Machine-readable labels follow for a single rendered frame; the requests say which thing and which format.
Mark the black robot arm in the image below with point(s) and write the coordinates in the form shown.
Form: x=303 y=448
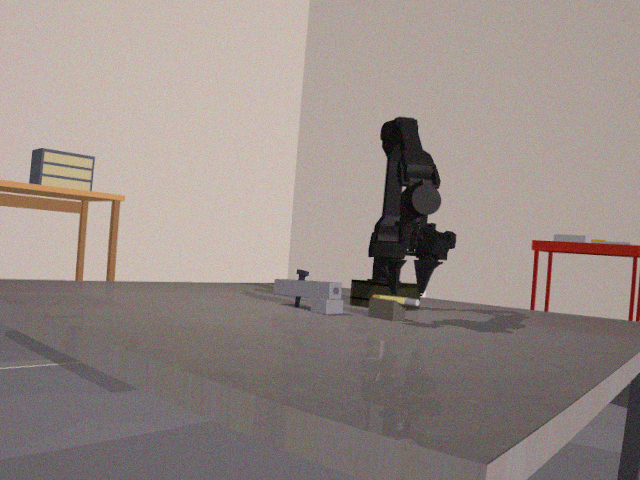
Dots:
x=408 y=165

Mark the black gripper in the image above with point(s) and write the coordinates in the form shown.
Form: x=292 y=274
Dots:
x=392 y=253

